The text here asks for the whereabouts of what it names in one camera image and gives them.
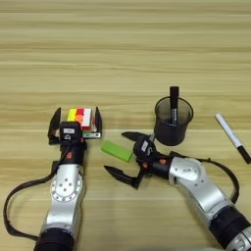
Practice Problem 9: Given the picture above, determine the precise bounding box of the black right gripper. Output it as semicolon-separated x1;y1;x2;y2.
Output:
103;130;171;189

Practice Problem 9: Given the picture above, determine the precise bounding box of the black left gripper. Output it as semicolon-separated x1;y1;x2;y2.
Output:
47;106;103;165

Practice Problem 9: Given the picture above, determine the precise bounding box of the multicolour puzzle cube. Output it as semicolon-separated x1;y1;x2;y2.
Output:
67;107;97;132

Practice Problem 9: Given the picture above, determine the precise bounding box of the green rectangular block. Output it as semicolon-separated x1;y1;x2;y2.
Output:
100;140;134;164

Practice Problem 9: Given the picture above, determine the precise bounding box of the white marker black cap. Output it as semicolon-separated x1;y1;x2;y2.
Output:
214;113;251;165

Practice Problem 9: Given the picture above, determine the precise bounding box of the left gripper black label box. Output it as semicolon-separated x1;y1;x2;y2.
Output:
59;121;83;142

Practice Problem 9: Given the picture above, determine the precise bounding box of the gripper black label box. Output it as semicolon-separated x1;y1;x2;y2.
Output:
59;121;83;142
132;135;158;162

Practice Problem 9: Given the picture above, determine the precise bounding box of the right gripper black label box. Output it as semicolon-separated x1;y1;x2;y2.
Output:
132;135;158;162

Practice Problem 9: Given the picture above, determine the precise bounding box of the black mesh pen cup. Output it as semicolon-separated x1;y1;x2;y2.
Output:
153;95;194;147

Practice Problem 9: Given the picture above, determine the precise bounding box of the black marker pen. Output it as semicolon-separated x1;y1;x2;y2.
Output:
169;85;180;126

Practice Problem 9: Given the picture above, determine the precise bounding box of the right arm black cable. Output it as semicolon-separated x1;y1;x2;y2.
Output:
170;150;240;204

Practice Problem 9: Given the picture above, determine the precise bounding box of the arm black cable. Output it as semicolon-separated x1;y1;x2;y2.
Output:
170;150;240;204
3;160;68;242

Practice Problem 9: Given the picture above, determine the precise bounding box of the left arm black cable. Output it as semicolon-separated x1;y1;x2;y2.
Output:
3;160;68;242

